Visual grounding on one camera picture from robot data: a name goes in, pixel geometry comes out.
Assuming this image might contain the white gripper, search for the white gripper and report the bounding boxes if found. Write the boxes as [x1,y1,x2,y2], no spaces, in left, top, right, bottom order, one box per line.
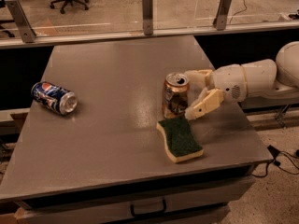
[184,64,248,120]

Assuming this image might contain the orange soda can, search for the orange soda can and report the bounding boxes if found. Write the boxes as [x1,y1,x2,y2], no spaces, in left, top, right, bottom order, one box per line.
[162,72,190,119]

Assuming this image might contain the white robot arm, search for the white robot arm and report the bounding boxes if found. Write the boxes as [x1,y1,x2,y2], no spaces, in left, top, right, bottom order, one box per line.
[184,41,299,120]

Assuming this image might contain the green yellow sponge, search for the green yellow sponge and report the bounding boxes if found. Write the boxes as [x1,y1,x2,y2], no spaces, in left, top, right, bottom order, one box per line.
[156,116,204,163]

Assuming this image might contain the blue Pepsi can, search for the blue Pepsi can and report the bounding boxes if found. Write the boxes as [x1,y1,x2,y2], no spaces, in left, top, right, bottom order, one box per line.
[31,81,78,115]

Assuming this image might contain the grey table drawer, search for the grey table drawer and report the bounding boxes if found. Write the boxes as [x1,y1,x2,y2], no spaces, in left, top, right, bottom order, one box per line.
[15,175,254,224]

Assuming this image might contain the right metal bracket post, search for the right metal bracket post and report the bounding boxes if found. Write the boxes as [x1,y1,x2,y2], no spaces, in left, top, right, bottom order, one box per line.
[213,0,232,31]

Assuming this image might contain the metal bracket post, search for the metal bracket post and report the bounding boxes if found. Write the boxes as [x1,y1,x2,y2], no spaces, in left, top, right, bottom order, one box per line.
[6,0,36,43]
[213,0,232,31]
[142,0,153,35]

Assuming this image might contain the black floor cable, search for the black floor cable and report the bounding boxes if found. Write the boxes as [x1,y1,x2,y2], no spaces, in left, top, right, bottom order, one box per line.
[251,145,299,179]

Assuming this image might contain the middle metal bracket post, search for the middle metal bracket post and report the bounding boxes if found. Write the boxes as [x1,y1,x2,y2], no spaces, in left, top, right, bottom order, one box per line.
[142,0,153,35]

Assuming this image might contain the black drawer handle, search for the black drawer handle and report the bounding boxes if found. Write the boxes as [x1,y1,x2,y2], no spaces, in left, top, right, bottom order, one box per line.
[130,198,167,218]

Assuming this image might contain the left metal bracket post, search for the left metal bracket post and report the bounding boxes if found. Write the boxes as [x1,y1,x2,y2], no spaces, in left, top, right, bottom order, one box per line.
[6,0,36,43]

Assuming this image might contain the metal glass rail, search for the metal glass rail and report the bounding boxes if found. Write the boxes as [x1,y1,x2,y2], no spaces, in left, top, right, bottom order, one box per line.
[0,20,299,49]

